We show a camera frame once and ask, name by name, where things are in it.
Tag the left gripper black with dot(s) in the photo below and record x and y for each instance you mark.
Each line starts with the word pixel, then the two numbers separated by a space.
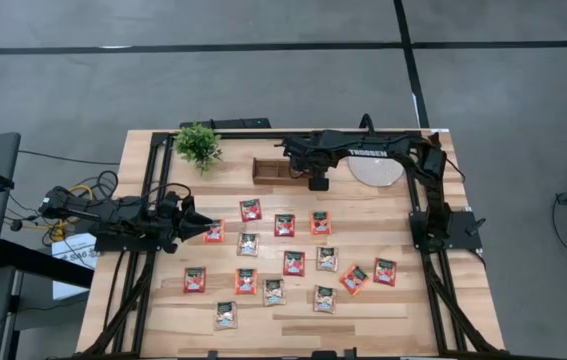
pixel 170 225

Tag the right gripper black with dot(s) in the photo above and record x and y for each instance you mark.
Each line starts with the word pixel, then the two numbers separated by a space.
pixel 310 152

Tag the orange tea packet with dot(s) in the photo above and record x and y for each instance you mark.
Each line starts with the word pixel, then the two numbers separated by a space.
pixel 215 233
pixel 354 279
pixel 246 281
pixel 320 223

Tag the red tea packet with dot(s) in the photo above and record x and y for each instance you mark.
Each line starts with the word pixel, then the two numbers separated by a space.
pixel 284 225
pixel 294 263
pixel 385 272
pixel 250 210
pixel 194 280

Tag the beige tea packet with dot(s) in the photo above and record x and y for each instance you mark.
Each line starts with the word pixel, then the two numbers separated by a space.
pixel 327 259
pixel 225 315
pixel 325 299
pixel 274 292
pixel 248 244

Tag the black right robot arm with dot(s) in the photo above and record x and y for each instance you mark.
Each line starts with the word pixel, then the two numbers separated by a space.
pixel 398 147

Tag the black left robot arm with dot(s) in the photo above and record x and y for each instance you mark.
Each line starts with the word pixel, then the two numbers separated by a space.
pixel 113 212

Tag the wooden tea organizer box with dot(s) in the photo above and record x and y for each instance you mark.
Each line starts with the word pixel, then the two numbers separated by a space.
pixel 268 172

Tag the black power strip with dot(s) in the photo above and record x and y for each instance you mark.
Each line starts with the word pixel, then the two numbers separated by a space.
pixel 243 123

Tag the round woven placemat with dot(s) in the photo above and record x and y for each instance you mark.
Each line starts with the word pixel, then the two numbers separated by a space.
pixel 375 172

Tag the green plant in white pot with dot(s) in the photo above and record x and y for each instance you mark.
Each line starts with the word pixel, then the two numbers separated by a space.
pixel 195 145

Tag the white paper sheet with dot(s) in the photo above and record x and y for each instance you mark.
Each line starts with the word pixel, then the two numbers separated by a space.
pixel 75 250

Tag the black desk crossbar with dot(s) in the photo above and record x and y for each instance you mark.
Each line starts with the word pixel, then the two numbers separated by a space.
pixel 38 262

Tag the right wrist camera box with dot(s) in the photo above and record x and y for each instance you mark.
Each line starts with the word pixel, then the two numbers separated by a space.
pixel 318 183

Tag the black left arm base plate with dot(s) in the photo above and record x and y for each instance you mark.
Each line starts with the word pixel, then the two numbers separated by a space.
pixel 113 245

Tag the small black bracket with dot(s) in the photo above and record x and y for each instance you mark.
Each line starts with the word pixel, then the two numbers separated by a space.
pixel 434 140

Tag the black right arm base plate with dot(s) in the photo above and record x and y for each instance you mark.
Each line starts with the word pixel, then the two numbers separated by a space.
pixel 463 225

